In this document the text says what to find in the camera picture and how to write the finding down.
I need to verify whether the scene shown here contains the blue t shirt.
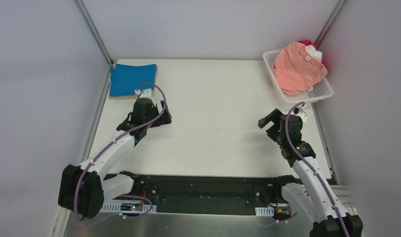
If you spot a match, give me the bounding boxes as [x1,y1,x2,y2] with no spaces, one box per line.
[109,63,157,97]

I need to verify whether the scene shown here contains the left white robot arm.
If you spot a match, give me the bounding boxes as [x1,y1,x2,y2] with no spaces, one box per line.
[58,98,172,219]

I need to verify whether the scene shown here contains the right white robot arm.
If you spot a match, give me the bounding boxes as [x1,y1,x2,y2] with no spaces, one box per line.
[258,108,364,237]

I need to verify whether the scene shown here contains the folded beige t shirt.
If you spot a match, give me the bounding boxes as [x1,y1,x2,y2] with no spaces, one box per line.
[108,64,159,100]

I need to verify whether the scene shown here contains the white plastic basket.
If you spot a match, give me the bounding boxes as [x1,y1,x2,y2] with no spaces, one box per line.
[262,49,334,107]

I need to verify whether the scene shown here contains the salmon pink t shirt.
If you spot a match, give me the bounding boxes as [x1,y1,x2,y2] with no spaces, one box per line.
[272,41,328,95]

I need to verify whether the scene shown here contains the right controller board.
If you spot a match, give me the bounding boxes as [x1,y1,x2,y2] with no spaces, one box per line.
[255,206,292,220]

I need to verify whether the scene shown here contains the controller board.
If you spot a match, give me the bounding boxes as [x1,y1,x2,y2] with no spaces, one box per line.
[100,201,157,214]
[255,206,292,220]

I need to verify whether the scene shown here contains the white garment in basket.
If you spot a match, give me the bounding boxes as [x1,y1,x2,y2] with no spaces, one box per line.
[305,45,323,63]

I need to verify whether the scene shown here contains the magenta garment in basket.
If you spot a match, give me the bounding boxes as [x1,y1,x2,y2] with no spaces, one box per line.
[299,39,327,67]

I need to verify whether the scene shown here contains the left controller board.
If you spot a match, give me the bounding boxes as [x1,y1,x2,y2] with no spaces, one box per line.
[100,201,157,214]

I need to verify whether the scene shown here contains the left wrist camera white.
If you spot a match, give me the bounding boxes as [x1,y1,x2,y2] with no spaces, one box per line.
[135,88,154,101]

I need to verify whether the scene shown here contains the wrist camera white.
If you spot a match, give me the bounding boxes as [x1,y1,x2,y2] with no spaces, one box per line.
[292,105,308,123]
[135,88,154,101]

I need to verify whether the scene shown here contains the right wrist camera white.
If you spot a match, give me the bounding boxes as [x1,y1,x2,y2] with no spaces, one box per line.
[292,105,308,123]

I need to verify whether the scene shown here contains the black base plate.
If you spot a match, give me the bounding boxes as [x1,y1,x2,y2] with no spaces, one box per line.
[114,173,303,216]

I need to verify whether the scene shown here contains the aluminium frame rail left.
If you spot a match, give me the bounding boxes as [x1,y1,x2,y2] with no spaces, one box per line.
[74,0,114,66]

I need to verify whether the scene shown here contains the aluminium frame rail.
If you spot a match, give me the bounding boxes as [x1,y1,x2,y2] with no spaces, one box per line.
[315,0,348,47]
[74,0,114,66]

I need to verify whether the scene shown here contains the aluminium frame rail right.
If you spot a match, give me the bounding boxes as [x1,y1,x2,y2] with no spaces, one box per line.
[315,0,348,47]

